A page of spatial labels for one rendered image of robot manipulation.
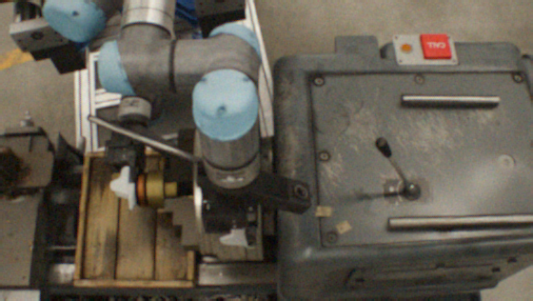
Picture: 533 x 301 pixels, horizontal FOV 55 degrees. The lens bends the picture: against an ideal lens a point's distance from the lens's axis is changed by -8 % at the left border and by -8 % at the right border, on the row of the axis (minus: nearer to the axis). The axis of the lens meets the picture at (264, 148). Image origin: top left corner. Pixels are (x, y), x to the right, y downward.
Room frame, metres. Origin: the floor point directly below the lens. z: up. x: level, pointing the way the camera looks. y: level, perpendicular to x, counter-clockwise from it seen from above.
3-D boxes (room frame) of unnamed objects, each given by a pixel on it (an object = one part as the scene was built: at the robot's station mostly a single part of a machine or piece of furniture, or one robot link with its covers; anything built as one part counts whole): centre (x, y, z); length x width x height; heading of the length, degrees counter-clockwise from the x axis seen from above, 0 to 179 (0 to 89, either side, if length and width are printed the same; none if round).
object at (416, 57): (0.63, -0.35, 1.23); 0.13 x 0.08 x 0.05; 89
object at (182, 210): (0.33, 0.16, 1.09); 0.12 x 0.11 x 0.05; 179
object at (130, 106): (0.61, 0.30, 1.08); 0.08 x 0.05 x 0.08; 88
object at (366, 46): (0.64, -0.20, 1.24); 0.09 x 0.08 x 0.03; 89
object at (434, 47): (0.64, -0.37, 1.26); 0.06 x 0.06 x 0.02; 89
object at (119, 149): (0.53, 0.31, 1.08); 0.12 x 0.09 x 0.08; 178
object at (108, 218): (0.43, 0.33, 0.89); 0.36 x 0.30 x 0.04; 179
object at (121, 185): (0.43, 0.31, 1.10); 0.09 x 0.06 x 0.03; 178
